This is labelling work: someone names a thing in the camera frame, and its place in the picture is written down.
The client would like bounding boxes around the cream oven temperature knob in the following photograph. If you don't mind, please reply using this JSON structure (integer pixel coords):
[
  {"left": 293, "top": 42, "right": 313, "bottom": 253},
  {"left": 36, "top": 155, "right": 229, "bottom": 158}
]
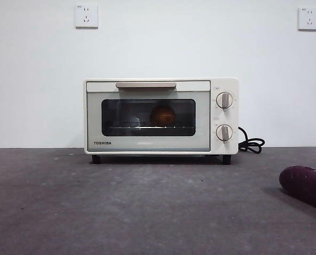
[{"left": 216, "top": 92, "right": 234, "bottom": 109}]

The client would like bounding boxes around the cream oven timer knob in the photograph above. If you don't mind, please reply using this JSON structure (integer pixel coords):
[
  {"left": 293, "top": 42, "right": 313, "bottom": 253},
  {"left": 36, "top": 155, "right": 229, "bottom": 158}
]
[{"left": 215, "top": 124, "right": 233, "bottom": 141}]

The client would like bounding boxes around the purple sweet potato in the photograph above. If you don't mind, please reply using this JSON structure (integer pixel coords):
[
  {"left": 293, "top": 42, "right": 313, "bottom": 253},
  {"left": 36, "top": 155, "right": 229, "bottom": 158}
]
[{"left": 279, "top": 165, "right": 316, "bottom": 215}]

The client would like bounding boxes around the black oven power cable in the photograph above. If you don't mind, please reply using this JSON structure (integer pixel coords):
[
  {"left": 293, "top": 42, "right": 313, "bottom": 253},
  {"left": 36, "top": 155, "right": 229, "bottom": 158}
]
[{"left": 237, "top": 126, "right": 265, "bottom": 155}]

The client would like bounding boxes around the white wall socket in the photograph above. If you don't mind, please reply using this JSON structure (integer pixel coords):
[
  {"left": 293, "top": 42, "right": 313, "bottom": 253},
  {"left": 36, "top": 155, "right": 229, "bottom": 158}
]
[
  {"left": 74, "top": 4, "right": 99, "bottom": 29},
  {"left": 297, "top": 7, "right": 316, "bottom": 31}
]

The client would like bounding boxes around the metal oven rack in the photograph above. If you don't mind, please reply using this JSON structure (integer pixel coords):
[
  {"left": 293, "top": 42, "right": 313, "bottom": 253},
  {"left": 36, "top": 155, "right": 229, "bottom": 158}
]
[{"left": 104, "top": 125, "right": 195, "bottom": 131}]

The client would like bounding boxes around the cream toaster oven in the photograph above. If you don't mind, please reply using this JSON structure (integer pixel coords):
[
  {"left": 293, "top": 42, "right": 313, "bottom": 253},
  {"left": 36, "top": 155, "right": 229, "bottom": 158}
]
[{"left": 83, "top": 77, "right": 239, "bottom": 165}]

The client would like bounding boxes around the brown potato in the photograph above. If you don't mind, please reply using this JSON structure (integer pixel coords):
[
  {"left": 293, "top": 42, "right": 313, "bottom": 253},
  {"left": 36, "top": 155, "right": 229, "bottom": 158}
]
[{"left": 149, "top": 105, "right": 176, "bottom": 127}]

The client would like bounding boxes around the cream glass oven door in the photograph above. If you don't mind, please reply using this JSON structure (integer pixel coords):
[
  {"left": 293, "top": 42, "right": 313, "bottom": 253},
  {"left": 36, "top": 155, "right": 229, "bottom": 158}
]
[{"left": 86, "top": 81, "right": 211, "bottom": 152}]

